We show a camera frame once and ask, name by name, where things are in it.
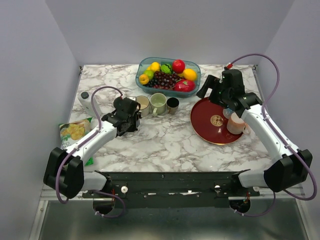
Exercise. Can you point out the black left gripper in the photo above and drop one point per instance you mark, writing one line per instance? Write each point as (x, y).
(133, 128)

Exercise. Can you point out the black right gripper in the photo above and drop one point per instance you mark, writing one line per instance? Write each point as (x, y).
(211, 82)

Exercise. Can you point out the cream ceramic mug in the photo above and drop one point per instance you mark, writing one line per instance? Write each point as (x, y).
(144, 105)

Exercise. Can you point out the light green mug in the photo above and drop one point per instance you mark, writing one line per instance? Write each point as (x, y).
(158, 103)

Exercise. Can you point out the light blue mug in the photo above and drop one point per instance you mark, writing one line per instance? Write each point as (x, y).
(227, 112)

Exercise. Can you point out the brown mug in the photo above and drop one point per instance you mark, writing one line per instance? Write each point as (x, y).
(172, 105)

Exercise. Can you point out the pink mug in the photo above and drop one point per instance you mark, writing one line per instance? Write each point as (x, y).
(237, 126)

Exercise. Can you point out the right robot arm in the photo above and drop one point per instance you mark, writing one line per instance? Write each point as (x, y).
(290, 164)

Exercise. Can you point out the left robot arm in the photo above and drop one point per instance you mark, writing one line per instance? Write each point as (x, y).
(65, 167)

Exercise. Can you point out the yellow lemon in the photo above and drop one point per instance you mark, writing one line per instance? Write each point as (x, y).
(190, 74)

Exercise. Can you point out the pink dragon fruit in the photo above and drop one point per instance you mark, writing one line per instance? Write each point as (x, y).
(184, 85)

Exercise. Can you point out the orange mandarin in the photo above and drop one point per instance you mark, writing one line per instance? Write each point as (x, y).
(144, 79)

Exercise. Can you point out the red apple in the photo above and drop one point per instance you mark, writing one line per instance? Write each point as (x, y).
(178, 66)

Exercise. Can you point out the red round tray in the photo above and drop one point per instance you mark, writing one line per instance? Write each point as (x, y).
(210, 124)

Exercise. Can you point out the teal plastic fruit tub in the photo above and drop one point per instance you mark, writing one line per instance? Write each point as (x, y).
(169, 93)

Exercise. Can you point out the red grape bunch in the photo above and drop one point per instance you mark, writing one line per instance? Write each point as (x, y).
(164, 87)

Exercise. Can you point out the green lime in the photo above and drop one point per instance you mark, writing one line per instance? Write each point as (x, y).
(149, 73)

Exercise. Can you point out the white bottle black cap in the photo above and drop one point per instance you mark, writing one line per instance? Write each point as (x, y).
(85, 100)

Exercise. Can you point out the dark purple grape bunch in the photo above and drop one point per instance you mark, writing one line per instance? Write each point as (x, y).
(163, 79)

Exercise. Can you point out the green striped melon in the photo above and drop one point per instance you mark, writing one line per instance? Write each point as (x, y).
(166, 68)

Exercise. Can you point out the yellow pear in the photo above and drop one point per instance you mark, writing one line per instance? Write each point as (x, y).
(154, 67)

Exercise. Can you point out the green chips bag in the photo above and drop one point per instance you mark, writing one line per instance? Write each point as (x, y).
(71, 133)

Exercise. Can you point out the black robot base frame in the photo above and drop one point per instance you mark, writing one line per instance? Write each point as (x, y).
(177, 189)

